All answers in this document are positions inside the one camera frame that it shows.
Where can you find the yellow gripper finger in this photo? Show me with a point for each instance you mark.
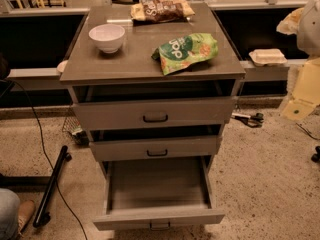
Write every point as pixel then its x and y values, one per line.
pixel 303 90

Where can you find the green rice chip bag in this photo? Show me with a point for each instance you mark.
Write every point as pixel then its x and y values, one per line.
pixel 180 53

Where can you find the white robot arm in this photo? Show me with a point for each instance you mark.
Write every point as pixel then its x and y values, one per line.
pixel 305 24

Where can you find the middle drawer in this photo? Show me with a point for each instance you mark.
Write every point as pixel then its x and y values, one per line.
pixel 150 143

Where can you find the drawer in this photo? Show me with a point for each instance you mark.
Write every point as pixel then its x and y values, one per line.
pixel 157 194
pixel 147 105
pixel 150 143

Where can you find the grey drawer cabinet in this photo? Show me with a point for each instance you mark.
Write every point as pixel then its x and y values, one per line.
pixel 133 62

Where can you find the brown chip bag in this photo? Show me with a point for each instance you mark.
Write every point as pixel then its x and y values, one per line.
pixel 158 11

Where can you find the bottom drawer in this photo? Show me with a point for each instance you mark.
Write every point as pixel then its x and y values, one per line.
pixel 157 194

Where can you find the top drawer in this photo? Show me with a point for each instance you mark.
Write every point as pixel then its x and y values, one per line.
pixel 147 105

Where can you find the black tool on floor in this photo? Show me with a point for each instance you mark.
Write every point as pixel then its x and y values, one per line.
pixel 252 121

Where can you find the black caster wheel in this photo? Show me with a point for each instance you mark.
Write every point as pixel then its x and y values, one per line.
pixel 316 156

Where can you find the white bowl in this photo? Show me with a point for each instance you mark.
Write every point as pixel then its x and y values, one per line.
pixel 108 38

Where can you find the black stand leg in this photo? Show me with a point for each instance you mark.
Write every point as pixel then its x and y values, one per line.
pixel 42 216

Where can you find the brown shoe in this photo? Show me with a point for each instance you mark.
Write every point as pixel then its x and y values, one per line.
pixel 25 213

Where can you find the wire mesh basket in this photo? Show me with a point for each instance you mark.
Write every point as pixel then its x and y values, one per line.
pixel 72 128

